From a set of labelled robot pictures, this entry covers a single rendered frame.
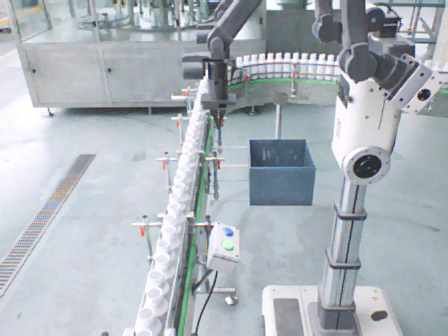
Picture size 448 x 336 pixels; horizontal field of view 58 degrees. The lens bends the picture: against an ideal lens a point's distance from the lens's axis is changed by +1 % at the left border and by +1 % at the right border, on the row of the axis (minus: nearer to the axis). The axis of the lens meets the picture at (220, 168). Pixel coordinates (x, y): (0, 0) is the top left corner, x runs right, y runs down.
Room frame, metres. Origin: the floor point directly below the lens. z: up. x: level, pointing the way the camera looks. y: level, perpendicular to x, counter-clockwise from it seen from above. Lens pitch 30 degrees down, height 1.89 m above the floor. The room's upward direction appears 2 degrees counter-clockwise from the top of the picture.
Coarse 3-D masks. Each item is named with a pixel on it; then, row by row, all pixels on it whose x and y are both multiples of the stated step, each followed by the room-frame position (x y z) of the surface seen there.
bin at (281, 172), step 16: (256, 144) 1.94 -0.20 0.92; (272, 144) 1.94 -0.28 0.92; (288, 144) 1.94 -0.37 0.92; (304, 144) 1.93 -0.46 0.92; (256, 160) 1.94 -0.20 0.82; (272, 160) 1.94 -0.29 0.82; (288, 160) 1.94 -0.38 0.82; (304, 160) 1.91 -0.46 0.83; (256, 176) 1.64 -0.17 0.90; (272, 176) 1.64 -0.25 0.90; (288, 176) 1.63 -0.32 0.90; (304, 176) 1.63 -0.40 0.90; (256, 192) 1.64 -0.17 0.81; (272, 192) 1.64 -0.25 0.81; (288, 192) 1.63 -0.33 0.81; (304, 192) 1.63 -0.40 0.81
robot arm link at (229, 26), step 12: (240, 0) 1.09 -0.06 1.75; (252, 0) 1.09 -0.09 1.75; (228, 12) 1.09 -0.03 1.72; (240, 12) 1.09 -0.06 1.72; (252, 12) 1.09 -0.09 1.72; (216, 24) 1.13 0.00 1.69; (228, 24) 1.08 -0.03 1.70; (240, 24) 1.08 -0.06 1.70; (216, 36) 1.08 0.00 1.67; (228, 36) 1.08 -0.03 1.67
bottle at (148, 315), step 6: (144, 312) 0.64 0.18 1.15; (150, 312) 0.64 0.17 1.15; (138, 318) 0.62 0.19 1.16; (144, 318) 0.64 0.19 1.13; (150, 318) 0.61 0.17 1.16; (156, 318) 0.64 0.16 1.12; (138, 324) 0.63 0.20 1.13; (144, 324) 0.61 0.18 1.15; (150, 324) 0.61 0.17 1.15; (156, 324) 0.62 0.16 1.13; (138, 330) 0.61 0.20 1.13; (150, 330) 0.61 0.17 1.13; (156, 330) 0.61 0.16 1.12; (162, 330) 0.63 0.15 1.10
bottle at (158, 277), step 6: (156, 270) 0.76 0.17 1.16; (150, 276) 0.75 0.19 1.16; (156, 276) 0.76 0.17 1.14; (162, 276) 0.74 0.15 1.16; (150, 282) 0.73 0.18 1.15; (156, 282) 0.73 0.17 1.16; (162, 282) 0.74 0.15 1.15; (162, 288) 0.73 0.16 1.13; (168, 288) 0.74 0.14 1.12; (168, 294) 0.73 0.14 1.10; (168, 300) 0.73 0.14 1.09
